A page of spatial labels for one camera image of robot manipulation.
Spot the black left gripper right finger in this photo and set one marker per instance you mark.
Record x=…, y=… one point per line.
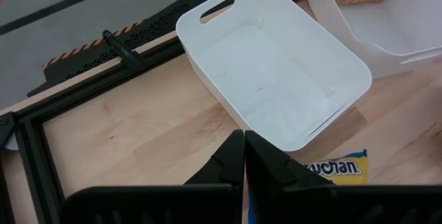
x=328, y=203

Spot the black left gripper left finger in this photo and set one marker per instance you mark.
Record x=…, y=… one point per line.
x=172, y=203

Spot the blue soy sauce ramen packet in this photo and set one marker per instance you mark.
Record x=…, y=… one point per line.
x=345, y=172

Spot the white plastic bin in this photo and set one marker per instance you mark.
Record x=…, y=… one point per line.
x=380, y=34
x=276, y=79

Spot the black clamp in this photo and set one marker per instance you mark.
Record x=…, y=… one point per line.
x=121, y=49

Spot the black table edge frame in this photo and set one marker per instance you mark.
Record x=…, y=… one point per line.
x=86, y=91

